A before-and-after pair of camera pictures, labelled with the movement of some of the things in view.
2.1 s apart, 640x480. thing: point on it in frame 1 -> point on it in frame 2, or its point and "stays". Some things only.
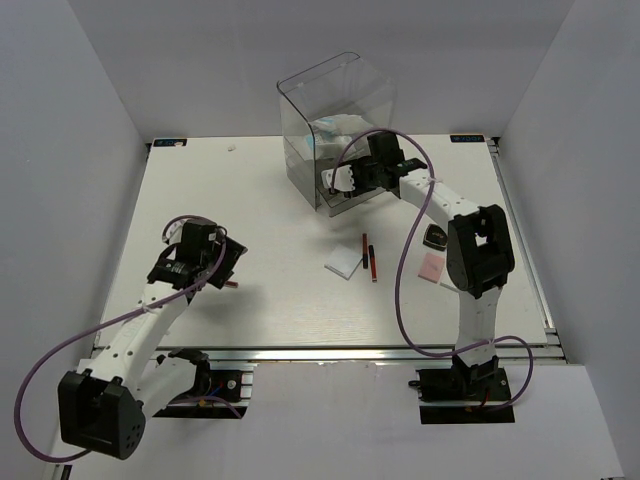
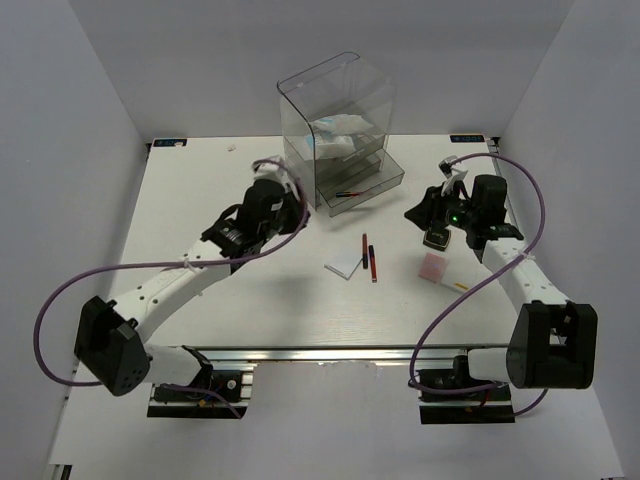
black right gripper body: [365, 175] -> [451, 211]
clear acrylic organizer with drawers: [317, 109] stays
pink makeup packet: [431, 267] stays
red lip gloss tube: [365, 250] stays
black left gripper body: [231, 254] -> [288, 218]
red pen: [373, 264] stays
